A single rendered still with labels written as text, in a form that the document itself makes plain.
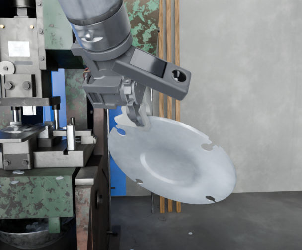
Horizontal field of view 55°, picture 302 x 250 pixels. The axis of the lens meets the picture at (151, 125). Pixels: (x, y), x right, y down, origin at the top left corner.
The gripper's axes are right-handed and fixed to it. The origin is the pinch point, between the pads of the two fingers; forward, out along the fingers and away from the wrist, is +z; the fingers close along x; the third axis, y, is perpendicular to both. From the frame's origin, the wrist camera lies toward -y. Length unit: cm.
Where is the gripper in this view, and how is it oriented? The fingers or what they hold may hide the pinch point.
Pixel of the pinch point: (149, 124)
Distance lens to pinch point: 55.0
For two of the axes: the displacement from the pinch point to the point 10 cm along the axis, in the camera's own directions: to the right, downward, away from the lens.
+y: -9.6, -0.4, 2.9
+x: -2.1, 8.0, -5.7
